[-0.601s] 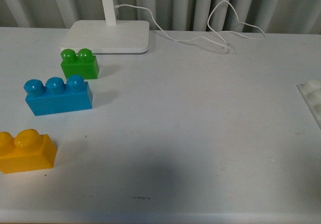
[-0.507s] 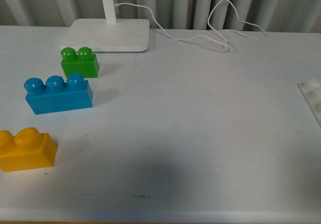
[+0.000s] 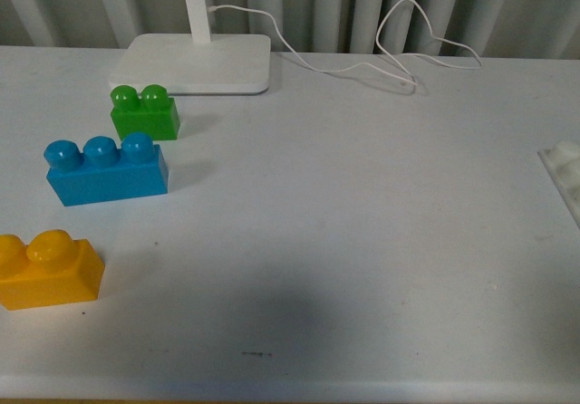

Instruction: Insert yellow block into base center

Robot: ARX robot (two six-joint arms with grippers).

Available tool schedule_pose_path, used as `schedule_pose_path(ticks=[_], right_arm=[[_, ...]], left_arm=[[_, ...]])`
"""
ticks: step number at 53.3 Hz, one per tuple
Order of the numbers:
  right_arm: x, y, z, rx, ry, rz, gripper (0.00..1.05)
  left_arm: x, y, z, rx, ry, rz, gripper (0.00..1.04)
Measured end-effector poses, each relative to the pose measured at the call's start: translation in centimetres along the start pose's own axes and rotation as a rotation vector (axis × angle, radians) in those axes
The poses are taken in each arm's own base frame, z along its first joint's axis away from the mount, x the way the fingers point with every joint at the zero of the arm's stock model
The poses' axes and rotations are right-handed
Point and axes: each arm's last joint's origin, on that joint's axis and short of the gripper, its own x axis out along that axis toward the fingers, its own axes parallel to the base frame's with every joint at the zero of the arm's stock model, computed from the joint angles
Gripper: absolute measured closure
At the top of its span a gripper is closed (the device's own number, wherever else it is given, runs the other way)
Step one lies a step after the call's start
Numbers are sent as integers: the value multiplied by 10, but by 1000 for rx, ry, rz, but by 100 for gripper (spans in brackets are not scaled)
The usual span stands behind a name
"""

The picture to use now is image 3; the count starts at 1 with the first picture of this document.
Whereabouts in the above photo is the yellow two-stud block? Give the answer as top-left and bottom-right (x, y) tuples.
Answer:
(1, 229), (105, 311)

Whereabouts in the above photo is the green two-stud block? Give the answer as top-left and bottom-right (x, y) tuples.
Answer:
(111, 84), (180, 141)

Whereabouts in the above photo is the blue three-stud block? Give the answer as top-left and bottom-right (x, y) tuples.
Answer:
(43, 132), (169, 207)

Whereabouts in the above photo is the white lamp stand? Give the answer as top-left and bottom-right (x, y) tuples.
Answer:
(109, 0), (271, 95)

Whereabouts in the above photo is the white lamp cable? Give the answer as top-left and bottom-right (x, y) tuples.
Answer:
(208, 0), (483, 87)

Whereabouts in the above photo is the white studded base plate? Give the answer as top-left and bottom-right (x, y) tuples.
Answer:
(538, 140), (580, 226)

